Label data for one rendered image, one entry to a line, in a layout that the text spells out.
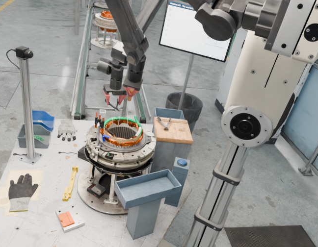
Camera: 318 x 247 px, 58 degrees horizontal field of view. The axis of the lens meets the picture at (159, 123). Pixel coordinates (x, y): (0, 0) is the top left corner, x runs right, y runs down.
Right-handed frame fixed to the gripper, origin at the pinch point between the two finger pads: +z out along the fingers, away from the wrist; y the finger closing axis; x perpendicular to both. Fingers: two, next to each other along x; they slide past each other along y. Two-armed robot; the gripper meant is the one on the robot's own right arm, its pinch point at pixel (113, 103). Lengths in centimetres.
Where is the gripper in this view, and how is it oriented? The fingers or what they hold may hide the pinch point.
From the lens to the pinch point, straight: 145.6
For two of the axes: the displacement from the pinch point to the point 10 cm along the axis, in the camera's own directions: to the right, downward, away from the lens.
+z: -1.8, 8.1, 5.5
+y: -9.1, 0.7, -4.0
